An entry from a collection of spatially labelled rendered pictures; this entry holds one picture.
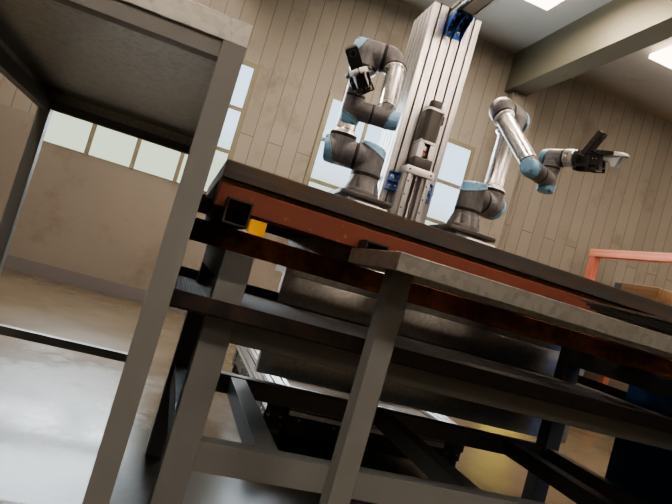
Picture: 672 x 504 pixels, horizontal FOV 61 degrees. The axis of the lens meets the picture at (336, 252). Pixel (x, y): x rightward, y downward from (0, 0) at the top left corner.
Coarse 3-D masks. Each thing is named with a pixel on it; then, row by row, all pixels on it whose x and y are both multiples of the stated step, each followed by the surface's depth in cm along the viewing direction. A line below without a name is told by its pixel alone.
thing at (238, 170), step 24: (240, 168) 113; (288, 192) 116; (312, 192) 117; (360, 216) 120; (384, 216) 122; (432, 240) 125; (456, 240) 126; (504, 264) 130; (528, 264) 132; (576, 288) 135; (600, 288) 137; (648, 312) 141
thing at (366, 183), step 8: (352, 176) 237; (360, 176) 234; (368, 176) 234; (376, 176) 236; (352, 184) 234; (360, 184) 232; (368, 184) 233; (376, 184) 237; (360, 192) 231; (368, 192) 232; (376, 192) 237
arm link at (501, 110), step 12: (492, 108) 251; (504, 108) 247; (492, 120) 252; (504, 120) 246; (504, 132) 245; (516, 132) 240; (516, 144) 238; (528, 144) 237; (516, 156) 238; (528, 156) 233; (528, 168) 229; (540, 168) 230; (540, 180) 234
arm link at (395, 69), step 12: (396, 48) 235; (396, 60) 231; (384, 72) 233; (396, 72) 227; (384, 84) 223; (396, 84) 223; (384, 96) 217; (396, 96) 219; (372, 108) 210; (384, 108) 211; (372, 120) 211; (384, 120) 210; (396, 120) 210
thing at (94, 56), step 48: (0, 0) 120; (48, 0) 111; (144, 0) 90; (48, 48) 147; (96, 48) 135; (144, 48) 124; (48, 96) 204; (96, 96) 192; (144, 96) 171; (192, 96) 154
